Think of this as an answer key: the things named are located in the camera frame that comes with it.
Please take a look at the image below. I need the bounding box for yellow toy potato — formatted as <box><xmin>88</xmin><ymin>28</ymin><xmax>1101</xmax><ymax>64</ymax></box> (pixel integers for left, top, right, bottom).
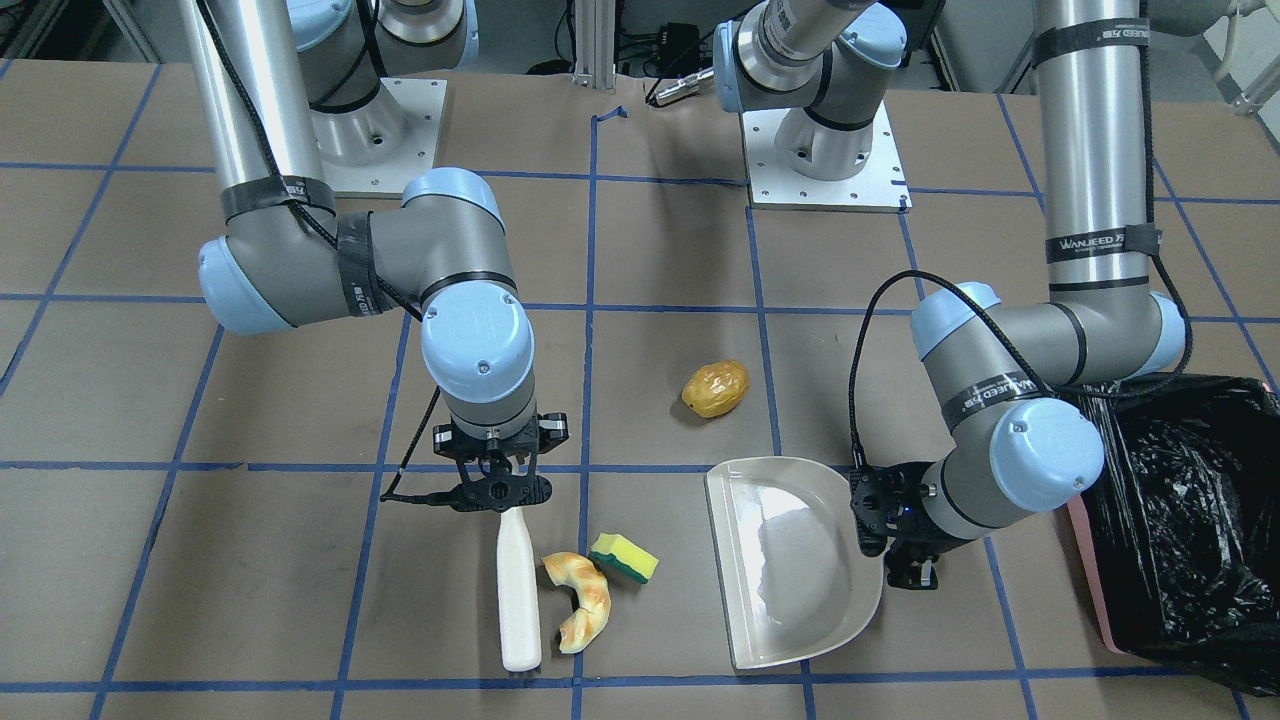
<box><xmin>680</xmin><ymin>359</ymin><xmax>750</xmax><ymax>419</ymax></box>

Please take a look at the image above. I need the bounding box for toy croissant bread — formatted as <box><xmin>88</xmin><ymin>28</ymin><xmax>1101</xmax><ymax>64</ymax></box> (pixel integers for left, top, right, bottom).
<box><xmin>541</xmin><ymin>552</ymin><xmax>612</xmax><ymax>655</ymax></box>

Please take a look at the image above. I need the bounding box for beige hand brush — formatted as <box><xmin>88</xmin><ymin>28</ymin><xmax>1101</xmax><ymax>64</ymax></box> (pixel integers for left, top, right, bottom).
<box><xmin>495</xmin><ymin>507</ymin><xmax>543</xmax><ymax>676</ymax></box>

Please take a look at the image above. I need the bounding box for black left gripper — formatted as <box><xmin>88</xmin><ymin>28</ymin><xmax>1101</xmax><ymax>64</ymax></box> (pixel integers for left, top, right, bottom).
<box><xmin>850</xmin><ymin>462</ymin><xmax>946</xmax><ymax>591</ymax></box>

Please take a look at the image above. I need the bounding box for yellow green sponge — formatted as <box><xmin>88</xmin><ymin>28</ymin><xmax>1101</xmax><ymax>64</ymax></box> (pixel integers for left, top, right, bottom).
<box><xmin>588</xmin><ymin>533</ymin><xmax>659</xmax><ymax>584</ymax></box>

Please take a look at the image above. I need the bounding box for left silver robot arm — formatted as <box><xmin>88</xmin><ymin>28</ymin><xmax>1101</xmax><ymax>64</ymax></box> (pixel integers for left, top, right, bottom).
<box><xmin>712</xmin><ymin>1</ymin><xmax>1192</xmax><ymax>591</ymax></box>

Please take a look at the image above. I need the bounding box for beige plastic dustpan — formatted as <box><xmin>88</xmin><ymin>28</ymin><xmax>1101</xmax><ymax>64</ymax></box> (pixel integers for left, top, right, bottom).
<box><xmin>705</xmin><ymin>456</ymin><xmax>884</xmax><ymax>670</ymax></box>

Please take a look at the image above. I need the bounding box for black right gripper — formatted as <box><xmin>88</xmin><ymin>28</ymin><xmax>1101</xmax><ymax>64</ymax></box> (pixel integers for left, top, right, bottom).
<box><xmin>431</xmin><ymin>413</ymin><xmax>570</xmax><ymax>512</ymax></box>

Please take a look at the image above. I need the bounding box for bin with black bag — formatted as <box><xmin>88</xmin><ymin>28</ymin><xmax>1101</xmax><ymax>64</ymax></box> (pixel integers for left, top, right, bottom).
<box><xmin>1078</xmin><ymin>373</ymin><xmax>1279</xmax><ymax>697</ymax></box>

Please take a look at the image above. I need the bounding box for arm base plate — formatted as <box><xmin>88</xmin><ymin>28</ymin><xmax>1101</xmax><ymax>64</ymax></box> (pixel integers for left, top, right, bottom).
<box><xmin>740</xmin><ymin>104</ymin><xmax>913</xmax><ymax>213</ymax></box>
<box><xmin>310</xmin><ymin>78</ymin><xmax>448</xmax><ymax>199</ymax></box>

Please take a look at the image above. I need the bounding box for aluminium frame post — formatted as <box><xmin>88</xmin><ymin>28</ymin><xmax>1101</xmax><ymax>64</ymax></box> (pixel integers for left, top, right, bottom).
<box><xmin>572</xmin><ymin>0</ymin><xmax>617</xmax><ymax>94</ymax></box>

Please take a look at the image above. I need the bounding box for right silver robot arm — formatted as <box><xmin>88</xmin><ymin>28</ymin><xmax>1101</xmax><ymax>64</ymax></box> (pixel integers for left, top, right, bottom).
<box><xmin>180</xmin><ymin>1</ymin><xmax>570</xmax><ymax>512</ymax></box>

